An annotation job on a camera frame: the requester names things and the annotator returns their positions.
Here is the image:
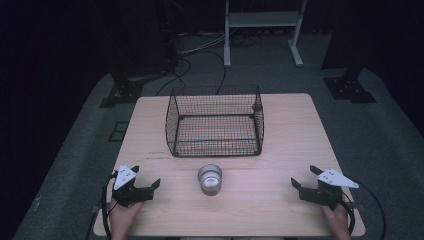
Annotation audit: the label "black floor cable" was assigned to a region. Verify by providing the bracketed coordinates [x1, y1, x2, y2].
[186, 49, 228, 96]
[155, 57, 193, 97]

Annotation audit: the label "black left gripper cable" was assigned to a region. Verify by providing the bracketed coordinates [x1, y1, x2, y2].
[100, 170, 119, 240]

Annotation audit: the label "person's left hand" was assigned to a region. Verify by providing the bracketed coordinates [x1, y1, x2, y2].
[108, 199, 145, 240]

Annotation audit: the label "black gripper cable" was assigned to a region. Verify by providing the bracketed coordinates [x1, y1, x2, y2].
[100, 170, 119, 240]
[340, 181, 388, 240]

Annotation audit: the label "black wire mesh basket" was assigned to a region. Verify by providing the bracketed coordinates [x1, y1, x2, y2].
[165, 85, 265, 158]

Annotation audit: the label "dark equipment cabinet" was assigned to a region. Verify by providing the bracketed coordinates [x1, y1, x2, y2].
[108, 0, 183, 79]

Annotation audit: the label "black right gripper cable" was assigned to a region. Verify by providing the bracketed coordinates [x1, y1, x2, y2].
[340, 181, 388, 240]

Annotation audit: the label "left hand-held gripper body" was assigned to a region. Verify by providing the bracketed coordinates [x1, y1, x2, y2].
[111, 164, 155, 208]

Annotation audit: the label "white floor cables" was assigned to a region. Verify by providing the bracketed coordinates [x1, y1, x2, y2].
[178, 30, 231, 57]

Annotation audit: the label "black stand base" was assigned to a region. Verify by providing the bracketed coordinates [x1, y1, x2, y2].
[322, 67, 378, 105]
[99, 71, 145, 109]

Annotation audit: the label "person's right hand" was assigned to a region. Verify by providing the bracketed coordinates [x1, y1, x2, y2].
[321, 203, 352, 240]

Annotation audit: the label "white metal desk frame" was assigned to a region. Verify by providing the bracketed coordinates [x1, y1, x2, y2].
[223, 0, 308, 69]

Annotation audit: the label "round metal can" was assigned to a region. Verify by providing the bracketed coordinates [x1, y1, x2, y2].
[197, 163, 223, 197]

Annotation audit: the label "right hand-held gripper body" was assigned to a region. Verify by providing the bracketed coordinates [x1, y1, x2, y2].
[298, 167, 360, 211]

